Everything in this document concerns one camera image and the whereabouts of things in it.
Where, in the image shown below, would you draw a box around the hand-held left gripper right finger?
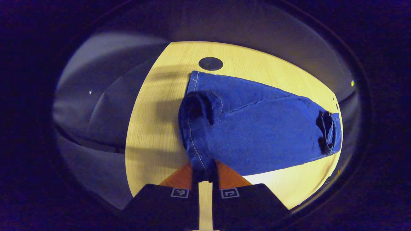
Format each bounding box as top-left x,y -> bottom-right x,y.
212,159 -> 291,230

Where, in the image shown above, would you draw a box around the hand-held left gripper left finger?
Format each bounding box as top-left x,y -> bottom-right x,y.
124,161 -> 200,230

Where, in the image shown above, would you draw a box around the blue denim jeans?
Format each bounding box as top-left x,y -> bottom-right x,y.
178,71 -> 343,183

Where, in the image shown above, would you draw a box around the black table cable grommet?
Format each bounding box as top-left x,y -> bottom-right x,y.
198,57 -> 224,71

